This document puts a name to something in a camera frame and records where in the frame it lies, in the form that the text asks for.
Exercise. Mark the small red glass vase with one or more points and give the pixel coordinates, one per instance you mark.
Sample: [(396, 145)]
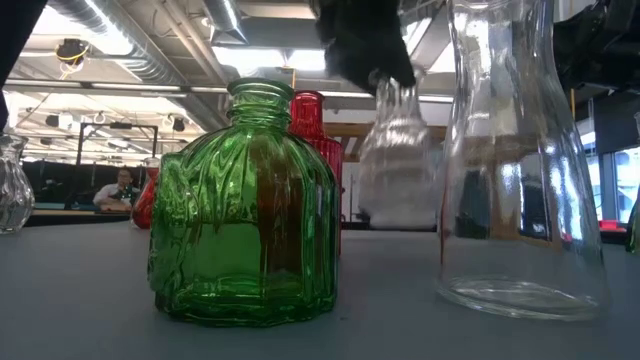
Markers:
[(141, 207)]

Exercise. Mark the window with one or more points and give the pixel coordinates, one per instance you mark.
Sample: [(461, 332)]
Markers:
[(627, 185)]

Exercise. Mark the squat green ribbed glass vase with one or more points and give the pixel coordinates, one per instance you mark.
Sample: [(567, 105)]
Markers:
[(240, 225)]

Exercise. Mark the clear twisted-rib glass vase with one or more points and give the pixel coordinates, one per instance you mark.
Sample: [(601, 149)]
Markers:
[(12, 190)]

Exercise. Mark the yellow pole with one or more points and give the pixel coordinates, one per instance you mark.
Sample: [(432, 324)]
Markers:
[(573, 105)]

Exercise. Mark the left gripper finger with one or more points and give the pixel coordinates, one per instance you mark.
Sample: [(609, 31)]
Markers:
[(395, 72)]

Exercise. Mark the clear ribbed bulbous glass vase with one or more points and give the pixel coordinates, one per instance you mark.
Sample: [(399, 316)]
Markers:
[(395, 170)]

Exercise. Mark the tall red ribbed glass bottle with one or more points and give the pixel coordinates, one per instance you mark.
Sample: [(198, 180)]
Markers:
[(307, 115)]

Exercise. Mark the red box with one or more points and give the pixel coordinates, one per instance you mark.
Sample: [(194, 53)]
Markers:
[(610, 225)]

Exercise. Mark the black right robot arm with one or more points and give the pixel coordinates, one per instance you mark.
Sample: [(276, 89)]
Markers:
[(615, 50)]

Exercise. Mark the person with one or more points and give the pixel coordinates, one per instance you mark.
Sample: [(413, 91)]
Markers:
[(117, 192)]

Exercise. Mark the black metal rig frame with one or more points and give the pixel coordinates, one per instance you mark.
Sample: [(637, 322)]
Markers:
[(117, 125)]

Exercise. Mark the wooden slatted shelf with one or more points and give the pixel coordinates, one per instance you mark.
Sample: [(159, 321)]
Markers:
[(345, 131)]

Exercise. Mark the tall clear glass carafe vase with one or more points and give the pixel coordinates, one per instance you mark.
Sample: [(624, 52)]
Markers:
[(520, 300)]

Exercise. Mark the silver ventilation duct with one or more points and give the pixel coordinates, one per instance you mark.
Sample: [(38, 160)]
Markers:
[(150, 60), (225, 20)]

